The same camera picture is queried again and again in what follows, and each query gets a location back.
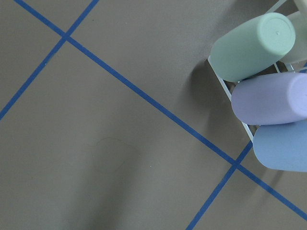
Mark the mint green cup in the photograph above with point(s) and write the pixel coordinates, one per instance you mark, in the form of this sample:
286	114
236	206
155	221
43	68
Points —
252	47

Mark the lavender cup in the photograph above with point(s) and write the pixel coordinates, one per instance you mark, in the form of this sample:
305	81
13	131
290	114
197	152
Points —
271	99

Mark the blue cup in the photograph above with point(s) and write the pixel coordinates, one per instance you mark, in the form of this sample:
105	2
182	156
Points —
282	147

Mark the beige cup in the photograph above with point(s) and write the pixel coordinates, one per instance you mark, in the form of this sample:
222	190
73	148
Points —
298	52

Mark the white wire cup rack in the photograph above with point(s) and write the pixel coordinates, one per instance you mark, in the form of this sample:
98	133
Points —
276	67

